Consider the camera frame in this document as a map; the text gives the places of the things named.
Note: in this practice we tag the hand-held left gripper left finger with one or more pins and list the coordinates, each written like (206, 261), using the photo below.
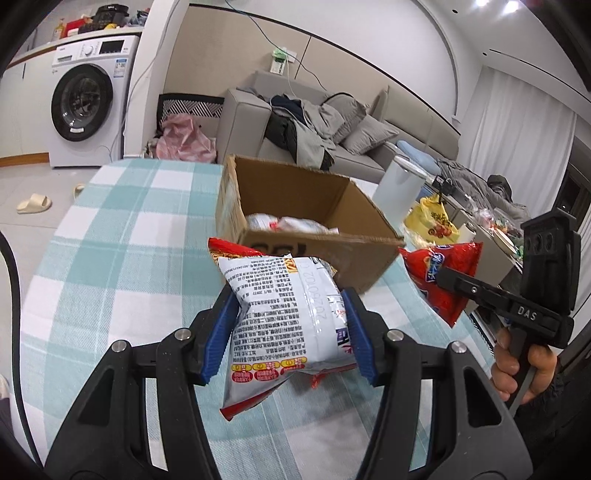
(219, 341)

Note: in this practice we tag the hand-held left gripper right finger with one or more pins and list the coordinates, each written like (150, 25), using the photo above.
(362, 341)

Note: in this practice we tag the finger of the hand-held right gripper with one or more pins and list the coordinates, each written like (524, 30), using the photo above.
(471, 290)

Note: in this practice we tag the red blue logo snack packet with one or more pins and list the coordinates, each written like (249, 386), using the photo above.
(425, 277)

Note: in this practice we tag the white red noodle snack packet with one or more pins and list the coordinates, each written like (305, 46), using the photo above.
(277, 314)

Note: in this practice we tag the brown cardboard box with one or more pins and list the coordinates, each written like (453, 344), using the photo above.
(369, 263)

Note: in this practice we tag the person's right hand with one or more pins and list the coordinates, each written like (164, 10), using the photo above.
(503, 364)

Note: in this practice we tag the paper towel roll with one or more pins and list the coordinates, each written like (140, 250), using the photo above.
(467, 233)

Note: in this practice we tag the yellow plastic bag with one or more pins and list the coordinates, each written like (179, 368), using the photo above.
(431, 221)

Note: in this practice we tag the grey blanket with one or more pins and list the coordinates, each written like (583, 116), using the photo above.
(466, 180)

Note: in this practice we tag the white trash bin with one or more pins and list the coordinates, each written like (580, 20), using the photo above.
(397, 194)

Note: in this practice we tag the teal checkered tablecloth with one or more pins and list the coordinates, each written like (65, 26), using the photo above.
(138, 230)

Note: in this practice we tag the white curtain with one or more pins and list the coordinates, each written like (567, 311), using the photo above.
(517, 138)

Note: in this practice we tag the light blue pillow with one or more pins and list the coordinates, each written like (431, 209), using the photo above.
(418, 152)

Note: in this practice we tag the grey pillow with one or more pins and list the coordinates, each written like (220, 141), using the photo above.
(348, 113)
(371, 134)

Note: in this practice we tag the pink plastic bag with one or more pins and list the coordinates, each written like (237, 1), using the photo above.
(184, 141)

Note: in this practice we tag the grey jacket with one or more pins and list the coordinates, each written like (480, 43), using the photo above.
(316, 138)

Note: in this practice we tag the grey sofa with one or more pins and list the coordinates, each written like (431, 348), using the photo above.
(240, 124)

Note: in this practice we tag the dark clothes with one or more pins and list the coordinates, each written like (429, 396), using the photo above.
(281, 131)

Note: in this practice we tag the beige slipper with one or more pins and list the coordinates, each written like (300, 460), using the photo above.
(34, 204)

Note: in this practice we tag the black white patterned bag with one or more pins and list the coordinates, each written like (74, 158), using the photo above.
(189, 106)

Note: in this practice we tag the white washing machine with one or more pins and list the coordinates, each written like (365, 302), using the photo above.
(120, 115)

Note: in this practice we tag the white kitchen counter cabinet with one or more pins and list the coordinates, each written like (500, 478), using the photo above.
(27, 115)

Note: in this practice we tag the red box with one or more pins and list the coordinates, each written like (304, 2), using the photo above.
(78, 27)

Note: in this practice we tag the black rice cooker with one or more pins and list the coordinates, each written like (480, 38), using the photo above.
(108, 14)

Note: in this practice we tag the yellow bottle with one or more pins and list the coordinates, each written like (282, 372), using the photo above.
(59, 30)

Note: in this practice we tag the white green wall device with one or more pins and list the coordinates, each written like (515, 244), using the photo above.
(279, 62)

